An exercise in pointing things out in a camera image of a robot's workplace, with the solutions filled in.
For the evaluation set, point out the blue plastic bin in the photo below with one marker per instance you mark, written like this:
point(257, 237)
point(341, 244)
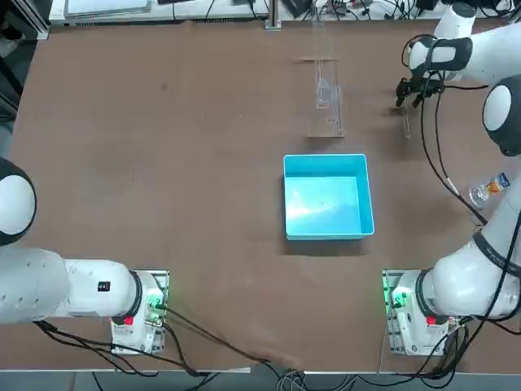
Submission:
point(325, 199)

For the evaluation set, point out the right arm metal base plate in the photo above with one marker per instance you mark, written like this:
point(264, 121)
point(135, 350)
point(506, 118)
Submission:
point(388, 309)

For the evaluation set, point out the black aluminium frame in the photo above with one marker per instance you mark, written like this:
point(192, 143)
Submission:
point(16, 61)

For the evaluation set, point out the grey flat laptop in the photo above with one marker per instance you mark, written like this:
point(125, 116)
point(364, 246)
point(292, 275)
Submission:
point(108, 6)

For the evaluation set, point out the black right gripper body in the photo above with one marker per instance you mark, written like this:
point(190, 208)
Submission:
point(425, 83)

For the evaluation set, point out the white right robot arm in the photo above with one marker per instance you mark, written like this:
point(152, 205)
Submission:
point(460, 281)

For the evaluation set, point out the clear bottle with blue cap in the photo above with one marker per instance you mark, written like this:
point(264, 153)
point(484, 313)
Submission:
point(486, 190)

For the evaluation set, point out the clear glass thermometer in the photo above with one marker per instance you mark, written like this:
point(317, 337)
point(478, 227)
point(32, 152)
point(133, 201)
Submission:
point(406, 122)

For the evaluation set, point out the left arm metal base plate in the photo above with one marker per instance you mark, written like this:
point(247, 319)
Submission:
point(160, 281)

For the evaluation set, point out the clear acrylic tiered rack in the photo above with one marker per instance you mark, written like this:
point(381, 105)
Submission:
point(327, 93)

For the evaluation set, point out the silver aluminium profile post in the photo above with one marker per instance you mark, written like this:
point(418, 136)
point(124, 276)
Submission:
point(273, 14)

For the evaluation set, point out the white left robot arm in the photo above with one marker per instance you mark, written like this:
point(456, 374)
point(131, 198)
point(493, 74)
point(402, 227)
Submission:
point(40, 281)

